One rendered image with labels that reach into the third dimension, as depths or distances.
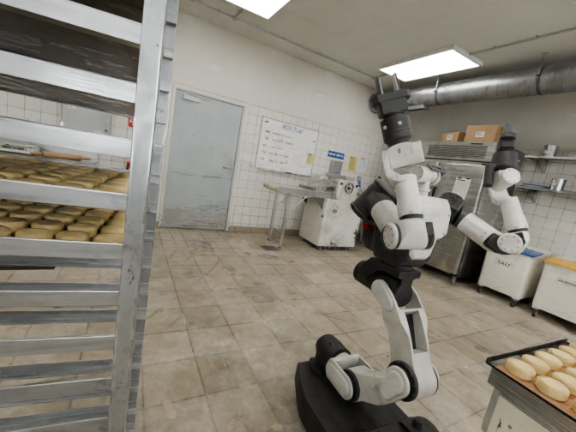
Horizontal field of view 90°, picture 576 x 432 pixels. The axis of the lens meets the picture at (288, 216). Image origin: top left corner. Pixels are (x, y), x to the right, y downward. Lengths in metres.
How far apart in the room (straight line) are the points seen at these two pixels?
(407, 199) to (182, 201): 4.12
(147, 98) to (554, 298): 4.54
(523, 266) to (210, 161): 4.52
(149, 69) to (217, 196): 4.36
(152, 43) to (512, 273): 4.63
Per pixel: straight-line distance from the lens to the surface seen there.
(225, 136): 4.80
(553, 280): 4.63
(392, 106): 1.01
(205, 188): 4.78
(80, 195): 0.58
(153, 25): 0.55
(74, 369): 1.25
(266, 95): 5.05
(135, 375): 1.26
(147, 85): 0.53
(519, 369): 0.85
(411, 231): 0.90
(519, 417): 0.90
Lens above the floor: 1.25
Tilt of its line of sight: 10 degrees down
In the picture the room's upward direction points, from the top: 10 degrees clockwise
